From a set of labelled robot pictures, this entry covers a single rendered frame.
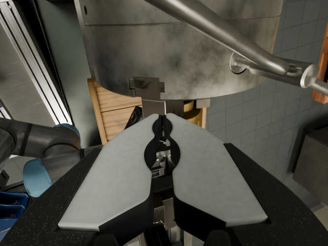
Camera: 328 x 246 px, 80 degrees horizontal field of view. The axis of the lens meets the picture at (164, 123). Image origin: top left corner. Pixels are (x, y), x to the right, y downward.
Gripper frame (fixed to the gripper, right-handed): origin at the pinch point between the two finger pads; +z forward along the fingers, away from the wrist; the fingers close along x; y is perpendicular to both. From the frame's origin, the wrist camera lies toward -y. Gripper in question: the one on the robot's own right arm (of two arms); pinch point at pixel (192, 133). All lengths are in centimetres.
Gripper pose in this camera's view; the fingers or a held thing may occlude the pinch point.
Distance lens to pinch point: 48.1
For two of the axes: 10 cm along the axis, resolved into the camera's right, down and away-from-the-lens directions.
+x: 3.4, 4.6, -8.2
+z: 9.4, -1.9, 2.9
